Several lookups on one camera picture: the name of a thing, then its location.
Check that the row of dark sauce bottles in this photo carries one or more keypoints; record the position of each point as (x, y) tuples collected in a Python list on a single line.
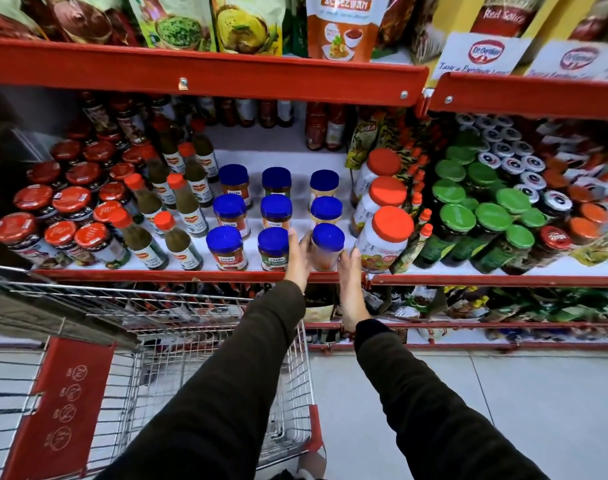
[(129, 117)]

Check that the yellow-green olive pouch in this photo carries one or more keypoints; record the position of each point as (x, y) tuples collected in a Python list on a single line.
[(360, 144)]

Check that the person's right hand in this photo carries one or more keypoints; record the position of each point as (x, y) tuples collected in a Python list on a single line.
[(353, 294)]

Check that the group of red-lid dark jars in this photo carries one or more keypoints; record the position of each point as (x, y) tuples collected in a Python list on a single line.
[(71, 202)]

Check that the beige blue-lid spread jar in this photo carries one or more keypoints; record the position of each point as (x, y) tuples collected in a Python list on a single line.
[(328, 244)]

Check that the group of white-lid jars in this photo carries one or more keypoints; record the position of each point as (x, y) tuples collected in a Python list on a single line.
[(513, 164)]

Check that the person's right forearm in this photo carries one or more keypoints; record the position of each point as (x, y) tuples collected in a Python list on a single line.
[(424, 409)]

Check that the group of orange-cap squeeze bottles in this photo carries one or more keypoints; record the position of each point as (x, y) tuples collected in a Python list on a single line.
[(417, 194)]

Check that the dark brown food pouch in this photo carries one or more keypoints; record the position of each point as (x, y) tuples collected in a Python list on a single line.
[(91, 17)]

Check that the group of green-lid jars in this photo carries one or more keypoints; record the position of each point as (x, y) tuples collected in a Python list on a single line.
[(483, 214)]

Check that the group of orange-lid jars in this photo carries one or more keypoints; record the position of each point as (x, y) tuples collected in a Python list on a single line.
[(591, 212)]

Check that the person's left hand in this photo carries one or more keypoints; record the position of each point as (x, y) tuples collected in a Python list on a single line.
[(298, 264)]

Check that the white shelf label card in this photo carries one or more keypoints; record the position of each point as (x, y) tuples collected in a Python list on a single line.
[(478, 54), (573, 59)]

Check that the red metal shelf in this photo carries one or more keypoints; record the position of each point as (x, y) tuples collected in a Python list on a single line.
[(458, 325), (528, 97), (209, 72), (483, 279), (184, 276)]

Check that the group of green sauce bottles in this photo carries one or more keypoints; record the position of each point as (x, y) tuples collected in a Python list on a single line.
[(184, 202)]

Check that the person's right fingers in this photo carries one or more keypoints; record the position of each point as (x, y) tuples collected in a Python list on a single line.
[(350, 259)]

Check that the red sauce bottle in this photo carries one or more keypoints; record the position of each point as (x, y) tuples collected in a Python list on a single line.
[(316, 127), (336, 125)]

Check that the red sauce pouch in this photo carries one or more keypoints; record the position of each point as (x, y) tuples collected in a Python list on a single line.
[(596, 17), (506, 14)]

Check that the green food pouch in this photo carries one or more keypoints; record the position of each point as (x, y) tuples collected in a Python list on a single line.
[(176, 24)]

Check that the metal shopping cart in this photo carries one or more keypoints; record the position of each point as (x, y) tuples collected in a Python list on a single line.
[(184, 319)]

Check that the rows of blue-lid jars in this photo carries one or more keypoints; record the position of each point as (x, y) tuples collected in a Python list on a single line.
[(276, 209)]

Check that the person's left fingers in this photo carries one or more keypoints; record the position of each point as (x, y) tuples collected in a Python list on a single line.
[(295, 240)]

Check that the row of green snack pouches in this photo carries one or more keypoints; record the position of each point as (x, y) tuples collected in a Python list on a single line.
[(508, 304)]

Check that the red cart seat flap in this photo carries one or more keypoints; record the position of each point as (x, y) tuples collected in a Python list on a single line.
[(59, 409)]

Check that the person's left forearm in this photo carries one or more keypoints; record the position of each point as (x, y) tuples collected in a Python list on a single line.
[(219, 394)]

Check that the orange sauce pouch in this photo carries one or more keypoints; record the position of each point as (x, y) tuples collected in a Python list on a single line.
[(344, 27)]

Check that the yellow food pouch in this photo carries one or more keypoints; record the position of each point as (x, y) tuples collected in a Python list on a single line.
[(246, 24)]

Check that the large orange-lid pickle jar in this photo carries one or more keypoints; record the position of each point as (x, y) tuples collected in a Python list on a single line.
[(391, 227), (387, 192), (382, 163)]

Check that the dark red food pouch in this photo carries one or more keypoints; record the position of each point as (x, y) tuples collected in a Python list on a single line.
[(396, 17)]

